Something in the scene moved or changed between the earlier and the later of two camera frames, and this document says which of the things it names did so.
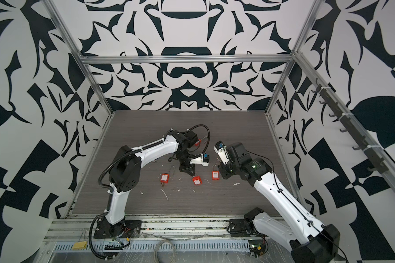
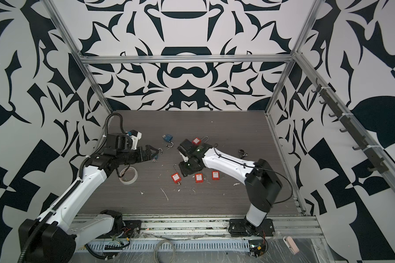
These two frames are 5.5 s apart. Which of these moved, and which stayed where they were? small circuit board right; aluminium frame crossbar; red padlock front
Moved: red padlock front
Stayed: small circuit board right; aluminium frame crossbar
